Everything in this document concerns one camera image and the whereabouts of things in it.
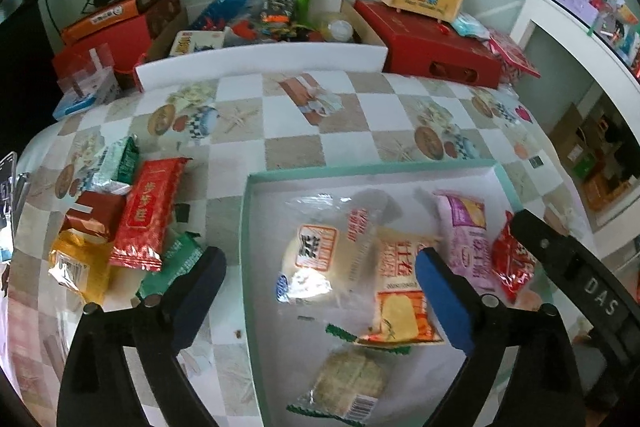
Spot orange flat box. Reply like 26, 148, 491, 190
61, 0, 141, 45

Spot red patterned bag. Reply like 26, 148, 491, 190
487, 32, 542, 82

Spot green-edged rice cake packet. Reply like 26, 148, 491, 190
286, 322, 411, 423

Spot large red gift box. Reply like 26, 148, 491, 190
354, 0, 502, 88

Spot blue tissue pack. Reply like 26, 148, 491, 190
52, 89, 108, 120

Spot clear white bun packet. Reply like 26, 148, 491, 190
274, 193, 381, 308

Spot clear round bottle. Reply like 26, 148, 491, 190
320, 19, 356, 42

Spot open cardboard box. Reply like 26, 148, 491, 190
340, 0, 388, 48
147, 7, 190, 64

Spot yellow snack packet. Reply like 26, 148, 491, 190
48, 229, 113, 305

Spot teal shallow cardboard tray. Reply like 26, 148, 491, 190
239, 159, 556, 427

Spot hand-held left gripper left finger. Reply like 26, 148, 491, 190
56, 246, 228, 427

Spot long red snack packet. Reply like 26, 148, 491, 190
107, 157, 193, 273

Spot clear plastic box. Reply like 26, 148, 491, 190
56, 44, 118, 100

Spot crinkled red snack packet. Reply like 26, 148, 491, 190
490, 212, 538, 305

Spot blue plastic bottle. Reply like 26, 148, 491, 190
190, 0, 256, 30

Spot cardboard cartons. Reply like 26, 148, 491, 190
547, 102, 640, 228

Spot checkered printed tablecloth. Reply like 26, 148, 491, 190
0, 69, 601, 427

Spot light blue mask packet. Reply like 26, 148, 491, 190
450, 13, 493, 40

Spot white card box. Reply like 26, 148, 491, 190
169, 29, 227, 58

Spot pile of colourful toys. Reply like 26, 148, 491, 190
225, 0, 321, 44

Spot green and white snack packet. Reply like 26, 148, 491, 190
82, 134, 141, 196

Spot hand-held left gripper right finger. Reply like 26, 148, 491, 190
414, 246, 586, 427

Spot dark green snack packet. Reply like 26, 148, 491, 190
135, 231, 205, 303

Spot white shelf unit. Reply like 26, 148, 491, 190
510, 0, 640, 228

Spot orange cake packet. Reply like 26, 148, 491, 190
352, 227, 446, 348

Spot brown and red snack packet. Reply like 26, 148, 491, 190
62, 191, 127, 244

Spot purple snack packet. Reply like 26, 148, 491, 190
434, 191, 493, 293

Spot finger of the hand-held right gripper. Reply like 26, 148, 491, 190
511, 208, 576, 283

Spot white foam board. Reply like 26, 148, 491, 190
135, 43, 389, 94

